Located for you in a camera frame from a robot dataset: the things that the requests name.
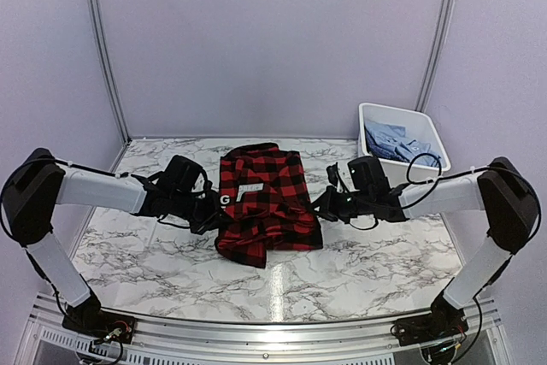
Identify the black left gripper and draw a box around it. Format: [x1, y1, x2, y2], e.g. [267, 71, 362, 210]
[170, 189, 232, 234]

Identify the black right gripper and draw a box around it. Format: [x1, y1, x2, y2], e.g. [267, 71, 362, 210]
[307, 185, 373, 224]

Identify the red black plaid shirt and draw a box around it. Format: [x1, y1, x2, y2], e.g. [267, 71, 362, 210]
[215, 143, 323, 268]

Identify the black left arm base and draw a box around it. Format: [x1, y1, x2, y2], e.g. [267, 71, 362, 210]
[62, 295, 136, 344]

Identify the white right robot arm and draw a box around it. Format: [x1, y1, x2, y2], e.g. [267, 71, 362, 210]
[311, 156, 542, 338]

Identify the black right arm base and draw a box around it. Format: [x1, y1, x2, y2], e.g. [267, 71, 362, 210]
[390, 295, 469, 346]

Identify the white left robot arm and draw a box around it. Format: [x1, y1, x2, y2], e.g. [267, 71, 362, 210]
[1, 148, 221, 335]

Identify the light blue shirt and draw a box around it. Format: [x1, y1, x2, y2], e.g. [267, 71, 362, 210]
[364, 121, 443, 168]

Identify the white plastic laundry bin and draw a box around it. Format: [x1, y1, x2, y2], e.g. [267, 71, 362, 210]
[358, 103, 451, 173]

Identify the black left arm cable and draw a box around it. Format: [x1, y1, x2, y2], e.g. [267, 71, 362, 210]
[0, 159, 215, 246]

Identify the aluminium front frame rail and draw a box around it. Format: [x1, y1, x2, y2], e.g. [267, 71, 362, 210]
[12, 294, 514, 365]

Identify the right aluminium corner post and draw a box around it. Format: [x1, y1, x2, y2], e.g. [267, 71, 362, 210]
[415, 0, 456, 113]

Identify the aluminium corner post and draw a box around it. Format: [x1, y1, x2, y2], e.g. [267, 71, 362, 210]
[415, 0, 456, 113]
[81, 0, 132, 144]

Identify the left aluminium corner post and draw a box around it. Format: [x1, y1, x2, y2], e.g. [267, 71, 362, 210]
[81, 0, 132, 144]

